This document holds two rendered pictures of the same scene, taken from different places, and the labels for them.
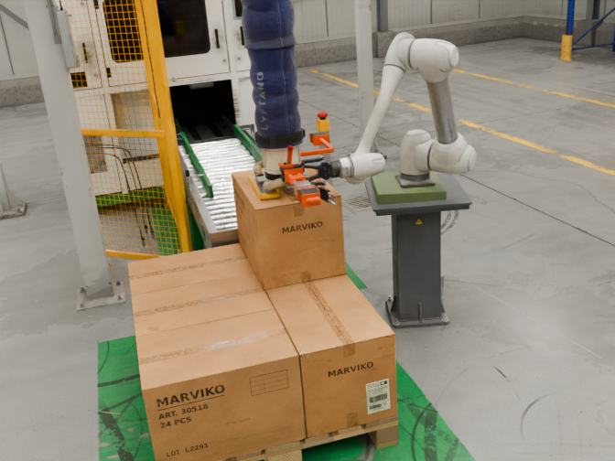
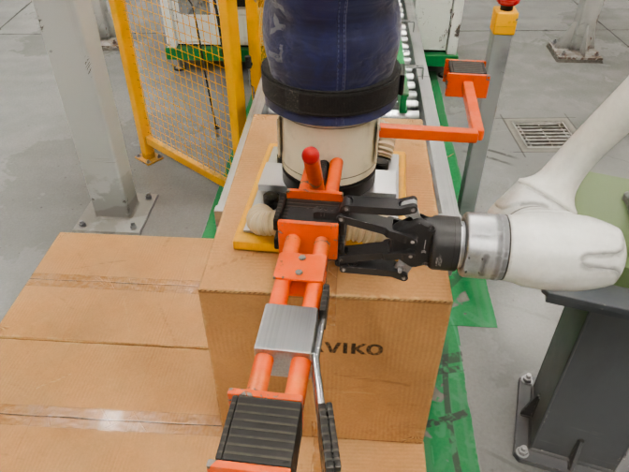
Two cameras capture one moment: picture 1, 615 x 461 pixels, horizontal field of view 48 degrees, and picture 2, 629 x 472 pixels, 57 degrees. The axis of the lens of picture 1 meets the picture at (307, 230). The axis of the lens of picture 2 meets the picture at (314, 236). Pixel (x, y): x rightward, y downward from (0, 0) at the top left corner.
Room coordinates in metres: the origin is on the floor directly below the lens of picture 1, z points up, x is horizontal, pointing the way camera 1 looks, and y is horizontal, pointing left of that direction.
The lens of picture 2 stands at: (2.26, -0.16, 1.58)
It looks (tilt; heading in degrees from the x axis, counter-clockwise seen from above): 39 degrees down; 18
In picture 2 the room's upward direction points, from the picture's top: straight up
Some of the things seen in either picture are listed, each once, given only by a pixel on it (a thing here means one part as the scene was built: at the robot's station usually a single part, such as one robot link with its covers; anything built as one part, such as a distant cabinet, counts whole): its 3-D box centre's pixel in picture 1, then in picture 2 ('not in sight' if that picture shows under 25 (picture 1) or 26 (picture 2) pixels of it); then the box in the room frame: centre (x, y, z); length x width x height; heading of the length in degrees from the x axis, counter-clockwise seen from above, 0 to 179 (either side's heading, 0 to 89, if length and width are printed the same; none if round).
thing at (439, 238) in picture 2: (328, 170); (424, 241); (2.89, -0.11, 1.08); 0.09 x 0.07 x 0.08; 101
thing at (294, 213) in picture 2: not in sight; (313, 217); (2.86, 0.04, 1.10); 0.07 x 0.03 x 0.01; 101
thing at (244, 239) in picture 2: (264, 183); (278, 184); (3.10, 0.19, 0.97); 0.34 x 0.10 x 0.05; 11
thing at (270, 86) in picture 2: (279, 134); (332, 75); (3.12, 0.09, 1.19); 0.23 x 0.23 x 0.04
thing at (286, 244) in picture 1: (285, 221); (329, 263); (3.16, 0.10, 0.74); 0.60 x 0.40 x 0.40; 15
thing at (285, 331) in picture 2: (303, 188); (287, 340); (2.66, 0.00, 1.08); 0.07 x 0.07 x 0.04; 11
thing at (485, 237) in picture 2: (344, 167); (478, 245); (2.90, -0.18, 1.08); 0.09 x 0.06 x 0.09; 11
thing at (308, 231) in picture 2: (292, 173); (311, 223); (2.87, 0.05, 1.08); 0.10 x 0.08 x 0.06; 101
